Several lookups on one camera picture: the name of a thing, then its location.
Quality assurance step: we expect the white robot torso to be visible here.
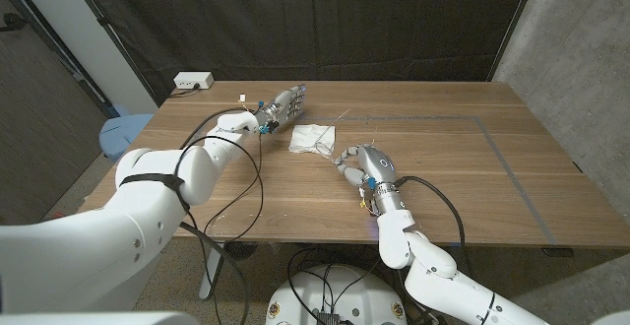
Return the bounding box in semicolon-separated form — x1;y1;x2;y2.
0;311;201;325

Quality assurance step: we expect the white table leg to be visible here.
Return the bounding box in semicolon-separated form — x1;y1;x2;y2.
198;243;225;300

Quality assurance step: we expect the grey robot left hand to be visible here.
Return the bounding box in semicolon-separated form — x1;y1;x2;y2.
253;84;307;137

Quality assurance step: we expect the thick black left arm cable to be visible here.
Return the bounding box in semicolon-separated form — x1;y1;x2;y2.
177;106;257;325

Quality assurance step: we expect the white tissue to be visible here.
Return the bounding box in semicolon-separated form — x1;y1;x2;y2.
287;123;337;157

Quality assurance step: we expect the white power strip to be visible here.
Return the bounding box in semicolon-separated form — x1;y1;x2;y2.
172;71;216;91

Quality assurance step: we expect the light blue stool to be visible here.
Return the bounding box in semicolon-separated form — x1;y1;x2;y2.
98;112;156;163

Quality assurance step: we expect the dark wall rail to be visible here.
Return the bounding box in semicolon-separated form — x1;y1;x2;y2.
0;0;114;117

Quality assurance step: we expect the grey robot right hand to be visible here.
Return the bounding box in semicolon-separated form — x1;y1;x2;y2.
332;143;410;217

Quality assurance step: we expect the black round vent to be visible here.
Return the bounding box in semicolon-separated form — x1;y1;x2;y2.
223;241;258;262

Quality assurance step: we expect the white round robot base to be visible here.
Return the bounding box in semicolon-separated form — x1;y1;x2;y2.
265;264;409;325

